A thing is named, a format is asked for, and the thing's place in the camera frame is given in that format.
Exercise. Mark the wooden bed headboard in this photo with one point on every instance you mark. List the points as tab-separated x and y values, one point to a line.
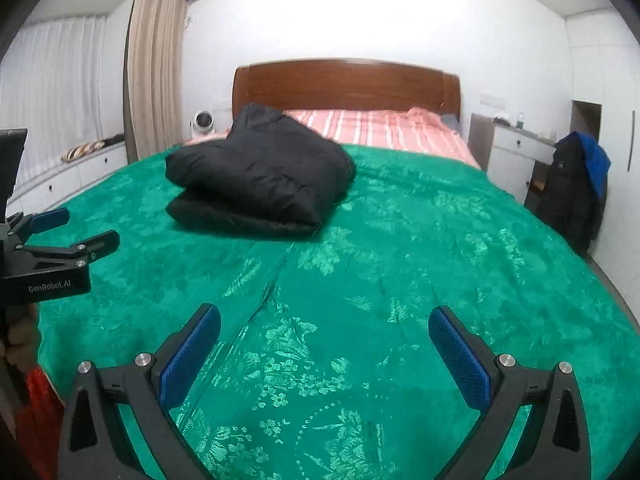
345	85

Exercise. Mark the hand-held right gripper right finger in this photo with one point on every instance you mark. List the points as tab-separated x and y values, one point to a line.
460	355

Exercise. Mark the green floral blanket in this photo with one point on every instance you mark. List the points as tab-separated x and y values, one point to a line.
400	285

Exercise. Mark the white window seat cabinet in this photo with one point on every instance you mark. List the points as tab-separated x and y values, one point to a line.
65	180

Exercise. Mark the black puffer jacket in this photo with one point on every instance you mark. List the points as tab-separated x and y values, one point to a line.
260	175

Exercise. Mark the white wardrobe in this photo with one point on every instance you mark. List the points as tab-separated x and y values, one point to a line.
610	85

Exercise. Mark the white dresser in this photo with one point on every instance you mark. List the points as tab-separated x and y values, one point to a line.
510	160

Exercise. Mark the grey pillow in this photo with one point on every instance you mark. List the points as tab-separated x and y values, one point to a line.
450	122

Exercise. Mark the pink striped bed sheet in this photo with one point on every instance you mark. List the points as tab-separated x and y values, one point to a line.
380	130

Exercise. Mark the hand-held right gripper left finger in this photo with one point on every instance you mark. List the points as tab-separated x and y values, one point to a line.
192	355

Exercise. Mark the beige curtain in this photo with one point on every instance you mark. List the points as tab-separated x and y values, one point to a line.
152	70

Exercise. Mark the striped cushion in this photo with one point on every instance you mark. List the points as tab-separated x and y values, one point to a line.
82	151

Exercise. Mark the black cloth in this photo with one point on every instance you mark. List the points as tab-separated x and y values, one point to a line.
112	138

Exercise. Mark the white sheer curtain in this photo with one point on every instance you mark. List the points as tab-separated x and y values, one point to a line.
60	75

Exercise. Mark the blue garment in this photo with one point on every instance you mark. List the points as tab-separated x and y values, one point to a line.
595	165

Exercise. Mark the person's left hand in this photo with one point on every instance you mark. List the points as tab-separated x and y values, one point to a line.
22	345

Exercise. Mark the hanging black coat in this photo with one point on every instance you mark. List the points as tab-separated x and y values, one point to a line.
570	210

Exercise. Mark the small white fan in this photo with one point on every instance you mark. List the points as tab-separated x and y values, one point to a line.
202	122

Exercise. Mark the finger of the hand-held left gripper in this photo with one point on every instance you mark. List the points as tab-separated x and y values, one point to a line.
50	218
95	244

